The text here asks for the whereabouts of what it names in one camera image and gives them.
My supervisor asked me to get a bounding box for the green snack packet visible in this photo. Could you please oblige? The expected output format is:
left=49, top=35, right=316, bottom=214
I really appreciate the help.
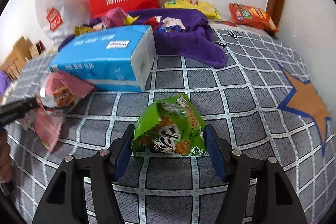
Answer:
left=132, top=93, right=206, bottom=156

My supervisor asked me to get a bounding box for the magenta yellow snack packet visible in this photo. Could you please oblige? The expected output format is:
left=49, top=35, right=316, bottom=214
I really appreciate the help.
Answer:
left=101, top=7, right=139, bottom=28

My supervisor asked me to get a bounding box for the red gold snack packet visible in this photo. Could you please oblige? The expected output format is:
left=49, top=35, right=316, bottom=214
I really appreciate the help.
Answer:
left=144, top=16, right=160, bottom=31

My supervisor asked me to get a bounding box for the blue chocolate chip cookie packet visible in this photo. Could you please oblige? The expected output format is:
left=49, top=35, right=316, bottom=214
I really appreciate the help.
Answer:
left=156, top=25, right=181, bottom=33

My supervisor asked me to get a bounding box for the pink silver snack packet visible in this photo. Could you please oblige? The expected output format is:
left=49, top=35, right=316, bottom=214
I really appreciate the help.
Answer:
left=19, top=106, right=65, bottom=153

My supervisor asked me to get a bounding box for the person's left hand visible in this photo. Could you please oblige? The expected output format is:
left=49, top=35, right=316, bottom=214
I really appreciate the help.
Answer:
left=0, top=128, right=13, bottom=183

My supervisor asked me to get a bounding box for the wooden furniture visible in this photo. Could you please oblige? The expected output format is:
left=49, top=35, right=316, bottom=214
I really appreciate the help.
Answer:
left=1, top=36, right=46, bottom=81

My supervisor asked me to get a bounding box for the grey checked star blanket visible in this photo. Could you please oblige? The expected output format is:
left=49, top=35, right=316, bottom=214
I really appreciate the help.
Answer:
left=7, top=30, right=335, bottom=223

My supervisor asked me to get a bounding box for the white plastic Miniso bag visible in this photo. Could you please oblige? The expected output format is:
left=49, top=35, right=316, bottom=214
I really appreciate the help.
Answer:
left=34, top=0, right=91, bottom=46

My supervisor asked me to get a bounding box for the blue tissue pack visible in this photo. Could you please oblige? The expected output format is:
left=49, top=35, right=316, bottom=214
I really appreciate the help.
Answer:
left=50, top=25, right=156, bottom=92

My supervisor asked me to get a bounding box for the white pink snack packet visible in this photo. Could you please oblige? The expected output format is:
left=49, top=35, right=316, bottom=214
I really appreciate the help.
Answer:
left=161, top=17, right=185, bottom=30

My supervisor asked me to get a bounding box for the purple towel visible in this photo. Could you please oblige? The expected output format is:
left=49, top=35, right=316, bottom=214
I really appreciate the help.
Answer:
left=57, top=8, right=228, bottom=69

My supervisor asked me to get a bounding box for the orange potato chips bag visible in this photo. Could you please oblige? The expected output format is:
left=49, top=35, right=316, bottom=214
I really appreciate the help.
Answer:
left=228, top=3, right=279, bottom=32

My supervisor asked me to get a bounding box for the white fruit print sheet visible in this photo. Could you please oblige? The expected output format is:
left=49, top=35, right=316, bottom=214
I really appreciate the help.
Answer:
left=209, top=19, right=270, bottom=38

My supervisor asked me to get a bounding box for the yellow potato chips bag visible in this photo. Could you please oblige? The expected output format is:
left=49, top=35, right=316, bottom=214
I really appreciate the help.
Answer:
left=162, top=0, right=222, bottom=20

